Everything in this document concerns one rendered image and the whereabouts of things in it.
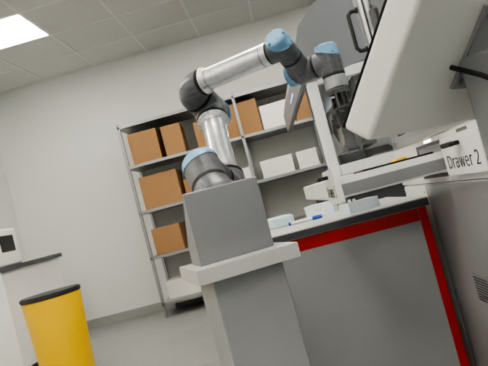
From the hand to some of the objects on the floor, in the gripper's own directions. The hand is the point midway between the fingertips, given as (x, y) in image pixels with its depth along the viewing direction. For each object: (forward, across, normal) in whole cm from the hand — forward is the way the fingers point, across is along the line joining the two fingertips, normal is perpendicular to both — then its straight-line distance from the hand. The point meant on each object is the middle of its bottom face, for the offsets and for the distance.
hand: (354, 149), depth 181 cm
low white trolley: (+97, -9, +39) cm, 105 cm away
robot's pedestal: (+97, -46, -27) cm, 110 cm away
